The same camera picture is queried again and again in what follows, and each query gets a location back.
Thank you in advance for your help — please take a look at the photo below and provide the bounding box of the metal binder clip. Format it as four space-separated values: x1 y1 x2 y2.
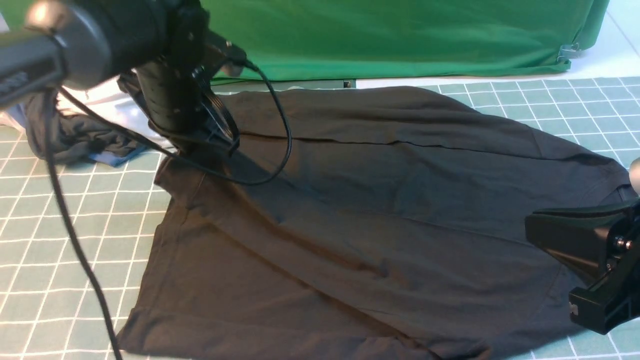
557 42 583 64

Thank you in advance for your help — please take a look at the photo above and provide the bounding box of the dark crumpled shirt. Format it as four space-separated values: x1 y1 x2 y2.
22 92 146 167

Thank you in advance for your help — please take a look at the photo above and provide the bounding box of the black left camera cable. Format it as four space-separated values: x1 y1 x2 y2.
42 60 293 360

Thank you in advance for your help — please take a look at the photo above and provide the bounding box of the green checkered table mat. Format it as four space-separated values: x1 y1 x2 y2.
0 76 640 360

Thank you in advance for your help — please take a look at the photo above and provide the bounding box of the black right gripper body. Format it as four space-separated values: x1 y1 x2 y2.
525 199 640 335

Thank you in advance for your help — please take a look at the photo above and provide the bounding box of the white crumpled shirt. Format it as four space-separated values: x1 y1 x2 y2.
63 76 175 152

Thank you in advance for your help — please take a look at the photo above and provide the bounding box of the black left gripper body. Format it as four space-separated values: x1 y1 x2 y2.
119 30 249 155

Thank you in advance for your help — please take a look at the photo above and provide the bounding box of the dark gray long-sleeved shirt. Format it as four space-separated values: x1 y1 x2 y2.
118 87 635 360

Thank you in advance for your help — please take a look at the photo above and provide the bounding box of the green backdrop cloth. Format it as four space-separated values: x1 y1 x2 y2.
0 0 611 83

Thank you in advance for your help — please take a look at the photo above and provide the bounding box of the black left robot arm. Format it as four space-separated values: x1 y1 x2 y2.
1 0 248 155

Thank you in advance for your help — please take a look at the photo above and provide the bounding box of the blue crumpled garment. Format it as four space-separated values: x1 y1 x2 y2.
1 105 146 167

